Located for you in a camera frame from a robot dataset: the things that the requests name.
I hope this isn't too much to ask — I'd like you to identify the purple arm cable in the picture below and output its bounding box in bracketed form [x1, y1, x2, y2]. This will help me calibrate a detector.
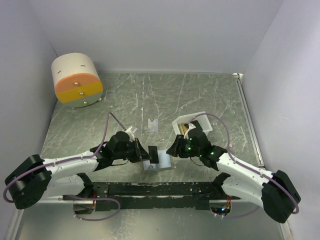
[188, 112, 301, 215]
[2, 112, 128, 203]

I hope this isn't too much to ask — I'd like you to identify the round drawer cabinet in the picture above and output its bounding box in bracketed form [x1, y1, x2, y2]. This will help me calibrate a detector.
[51, 52, 104, 109]

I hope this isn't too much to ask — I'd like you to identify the white grey credit card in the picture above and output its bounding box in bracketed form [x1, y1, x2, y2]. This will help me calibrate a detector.
[147, 118, 159, 133]

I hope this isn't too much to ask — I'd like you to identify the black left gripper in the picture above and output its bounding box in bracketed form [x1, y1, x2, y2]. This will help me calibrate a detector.
[113, 136, 152, 162]

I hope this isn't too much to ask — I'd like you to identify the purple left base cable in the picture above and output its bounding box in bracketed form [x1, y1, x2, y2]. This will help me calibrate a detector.
[66, 196, 121, 222]

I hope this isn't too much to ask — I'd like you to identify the white card tray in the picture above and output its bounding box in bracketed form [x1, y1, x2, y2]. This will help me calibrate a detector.
[172, 111, 213, 135]

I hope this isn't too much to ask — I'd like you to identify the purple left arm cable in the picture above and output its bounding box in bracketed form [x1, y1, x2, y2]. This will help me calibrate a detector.
[2, 112, 128, 203]

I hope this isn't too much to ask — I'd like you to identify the black gold VIP card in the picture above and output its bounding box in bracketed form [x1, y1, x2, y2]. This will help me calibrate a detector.
[148, 145, 159, 164]

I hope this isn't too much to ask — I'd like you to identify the blue silver card holder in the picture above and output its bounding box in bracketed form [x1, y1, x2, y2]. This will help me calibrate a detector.
[142, 149, 174, 172]

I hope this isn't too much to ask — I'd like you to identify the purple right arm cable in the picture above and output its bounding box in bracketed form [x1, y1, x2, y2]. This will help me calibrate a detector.
[188, 112, 301, 215]

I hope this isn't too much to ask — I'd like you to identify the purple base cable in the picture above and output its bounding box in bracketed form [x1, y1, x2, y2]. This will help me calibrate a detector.
[214, 203, 261, 220]
[66, 196, 121, 222]

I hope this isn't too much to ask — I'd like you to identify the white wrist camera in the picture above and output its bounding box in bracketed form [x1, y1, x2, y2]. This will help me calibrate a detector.
[183, 123, 196, 139]
[125, 125, 138, 142]

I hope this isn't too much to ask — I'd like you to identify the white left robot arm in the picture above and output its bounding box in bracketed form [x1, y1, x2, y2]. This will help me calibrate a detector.
[3, 131, 152, 210]

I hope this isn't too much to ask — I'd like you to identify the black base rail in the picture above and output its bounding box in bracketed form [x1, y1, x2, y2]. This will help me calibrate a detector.
[62, 181, 242, 213]

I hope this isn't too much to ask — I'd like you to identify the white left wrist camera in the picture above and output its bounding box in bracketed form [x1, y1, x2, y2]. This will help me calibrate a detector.
[125, 125, 138, 142]

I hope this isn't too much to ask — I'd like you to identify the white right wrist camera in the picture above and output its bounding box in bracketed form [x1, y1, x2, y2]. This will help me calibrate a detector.
[183, 123, 196, 139]

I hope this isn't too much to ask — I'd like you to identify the aluminium frame rail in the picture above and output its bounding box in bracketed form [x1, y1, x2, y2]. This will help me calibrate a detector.
[232, 72, 265, 168]

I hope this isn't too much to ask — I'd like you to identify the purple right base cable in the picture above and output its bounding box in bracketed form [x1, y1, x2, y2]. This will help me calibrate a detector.
[214, 203, 261, 220]

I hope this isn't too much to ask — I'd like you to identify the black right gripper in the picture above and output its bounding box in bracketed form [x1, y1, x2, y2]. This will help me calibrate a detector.
[166, 134, 202, 158]

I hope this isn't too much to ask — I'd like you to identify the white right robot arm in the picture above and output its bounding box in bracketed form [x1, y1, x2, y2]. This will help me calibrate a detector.
[166, 128, 301, 223]

